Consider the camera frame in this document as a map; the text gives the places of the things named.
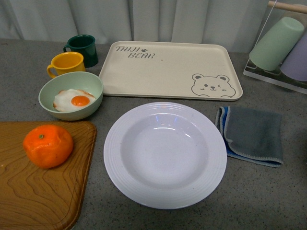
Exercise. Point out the light green cup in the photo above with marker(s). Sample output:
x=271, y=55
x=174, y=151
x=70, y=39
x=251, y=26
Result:
x=276, y=44

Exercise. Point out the yellow mug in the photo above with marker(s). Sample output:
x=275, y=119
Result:
x=64, y=63

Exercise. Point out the white curtain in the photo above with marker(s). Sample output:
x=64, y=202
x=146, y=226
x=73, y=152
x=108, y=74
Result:
x=233, y=24

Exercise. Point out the orange mandarin fruit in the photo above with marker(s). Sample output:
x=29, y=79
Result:
x=48, y=146

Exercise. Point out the grey blue folded cloth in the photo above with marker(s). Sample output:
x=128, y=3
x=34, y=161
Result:
x=251, y=135

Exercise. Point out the clear acrylic cup rack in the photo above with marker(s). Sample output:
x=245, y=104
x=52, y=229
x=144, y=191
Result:
x=271, y=79

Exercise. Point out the white round plate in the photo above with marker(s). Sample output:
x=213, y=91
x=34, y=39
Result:
x=165, y=155

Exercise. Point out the wooden cutting board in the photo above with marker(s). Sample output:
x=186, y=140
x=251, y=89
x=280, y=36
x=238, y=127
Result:
x=32, y=198

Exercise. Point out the lavender cup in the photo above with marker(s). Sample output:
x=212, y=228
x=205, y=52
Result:
x=295, y=64

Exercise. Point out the dark green mug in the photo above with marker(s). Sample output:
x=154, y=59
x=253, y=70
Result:
x=85, y=45

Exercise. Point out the toy fried egg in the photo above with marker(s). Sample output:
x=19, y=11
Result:
x=72, y=100

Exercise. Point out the beige bear serving tray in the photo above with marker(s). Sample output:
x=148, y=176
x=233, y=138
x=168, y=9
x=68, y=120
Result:
x=170, y=70

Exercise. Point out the light green bowl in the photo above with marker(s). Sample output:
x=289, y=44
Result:
x=84, y=81

